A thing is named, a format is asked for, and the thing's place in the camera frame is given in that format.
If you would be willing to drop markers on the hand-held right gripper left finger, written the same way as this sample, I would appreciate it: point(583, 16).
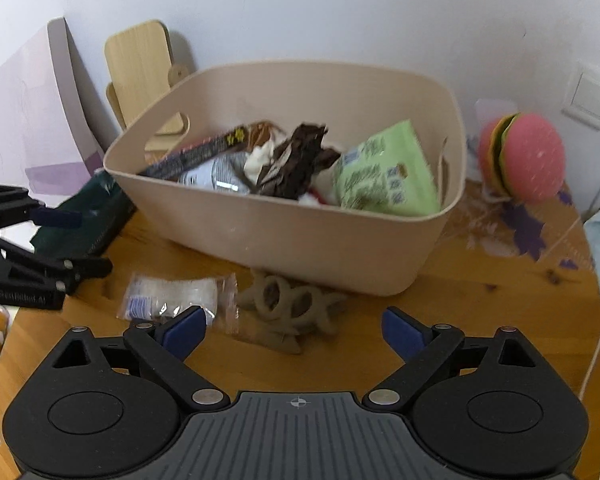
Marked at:
point(182, 332)

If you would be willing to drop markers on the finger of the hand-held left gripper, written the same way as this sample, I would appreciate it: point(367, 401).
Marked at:
point(57, 218)
point(80, 267)

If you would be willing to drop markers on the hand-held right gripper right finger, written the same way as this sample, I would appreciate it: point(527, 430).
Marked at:
point(404, 332)

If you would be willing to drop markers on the clear plastic packet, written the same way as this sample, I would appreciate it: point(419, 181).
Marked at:
point(175, 292)

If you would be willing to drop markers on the beige plastic basket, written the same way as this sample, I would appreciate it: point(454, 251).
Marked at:
point(280, 240)

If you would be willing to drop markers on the long black pink box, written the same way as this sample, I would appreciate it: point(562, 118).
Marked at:
point(195, 152)

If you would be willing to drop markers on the green snack packet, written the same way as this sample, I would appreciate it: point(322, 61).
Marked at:
point(385, 175)

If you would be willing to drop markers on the white cat plush toy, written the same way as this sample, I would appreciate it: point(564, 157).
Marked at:
point(317, 197)

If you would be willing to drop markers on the white green milk packet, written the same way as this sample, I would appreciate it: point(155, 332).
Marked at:
point(212, 175)

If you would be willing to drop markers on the white scrunchie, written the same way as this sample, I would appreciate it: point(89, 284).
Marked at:
point(260, 162)

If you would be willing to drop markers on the dark brown hair clip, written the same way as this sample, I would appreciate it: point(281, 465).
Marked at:
point(295, 165)

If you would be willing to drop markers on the wooden desk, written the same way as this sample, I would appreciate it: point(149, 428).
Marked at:
point(430, 320)

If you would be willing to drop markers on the dark green tissue pack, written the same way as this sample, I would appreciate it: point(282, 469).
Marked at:
point(92, 220)

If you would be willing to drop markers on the lilac white board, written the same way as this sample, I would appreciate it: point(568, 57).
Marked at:
point(25, 125)

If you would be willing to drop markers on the purple flowered clear mat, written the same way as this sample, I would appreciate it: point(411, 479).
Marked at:
point(525, 232)

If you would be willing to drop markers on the wooden phone stand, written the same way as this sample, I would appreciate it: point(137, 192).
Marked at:
point(137, 65)

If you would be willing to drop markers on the pink hamburger toy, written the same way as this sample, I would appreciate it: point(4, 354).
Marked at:
point(530, 157)

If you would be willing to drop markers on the white wall switch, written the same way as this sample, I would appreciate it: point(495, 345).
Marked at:
point(592, 95)

